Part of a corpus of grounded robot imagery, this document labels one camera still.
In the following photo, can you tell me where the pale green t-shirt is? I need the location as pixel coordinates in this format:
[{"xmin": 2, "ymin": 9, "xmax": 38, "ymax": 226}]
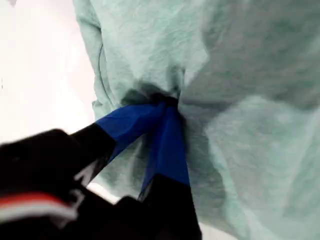
[{"xmin": 72, "ymin": 0, "xmax": 320, "ymax": 240}]

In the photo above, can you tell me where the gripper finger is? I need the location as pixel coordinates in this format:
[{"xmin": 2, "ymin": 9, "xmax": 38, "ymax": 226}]
[
  {"xmin": 138, "ymin": 97, "xmax": 201, "ymax": 231},
  {"xmin": 71, "ymin": 94, "xmax": 167, "ymax": 187}
]

